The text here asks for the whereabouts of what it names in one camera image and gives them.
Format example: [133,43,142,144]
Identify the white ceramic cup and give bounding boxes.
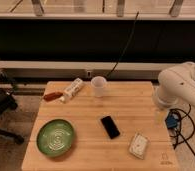
[91,76,107,97]

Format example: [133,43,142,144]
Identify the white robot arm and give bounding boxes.
[153,62,195,109]

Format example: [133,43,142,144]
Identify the white tube with label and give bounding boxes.
[59,78,84,103]

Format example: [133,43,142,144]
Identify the black smartphone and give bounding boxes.
[101,116,120,139]

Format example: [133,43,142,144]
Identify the red-brown sausage toy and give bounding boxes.
[43,92,63,102]

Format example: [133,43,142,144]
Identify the green patterned plate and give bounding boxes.
[36,119,75,158]

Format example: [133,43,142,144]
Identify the white rectangular box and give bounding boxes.
[129,133,149,159]

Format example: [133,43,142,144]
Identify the blue power adapter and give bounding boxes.
[165,113,178,129]

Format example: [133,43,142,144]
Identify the black office chair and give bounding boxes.
[0,69,24,144]

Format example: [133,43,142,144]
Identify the black hanging cable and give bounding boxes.
[105,10,141,79]

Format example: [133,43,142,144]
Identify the black floor cable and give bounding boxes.
[168,103,195,171]

